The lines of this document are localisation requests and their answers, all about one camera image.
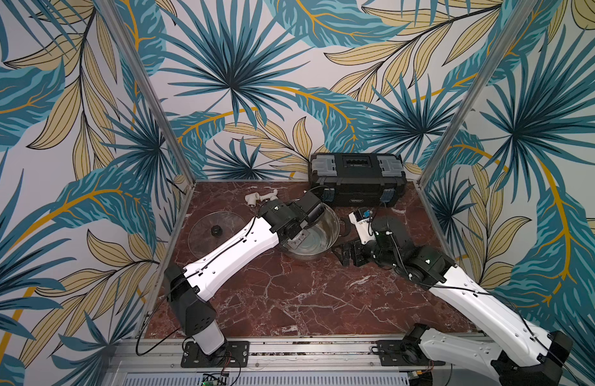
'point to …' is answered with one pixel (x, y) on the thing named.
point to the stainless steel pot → (322, 236)
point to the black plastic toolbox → (358, 179)
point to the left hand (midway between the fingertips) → (285, 232)
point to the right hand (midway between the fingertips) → (344, 243)
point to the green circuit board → (207, 383)
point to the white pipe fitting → (252, 199)
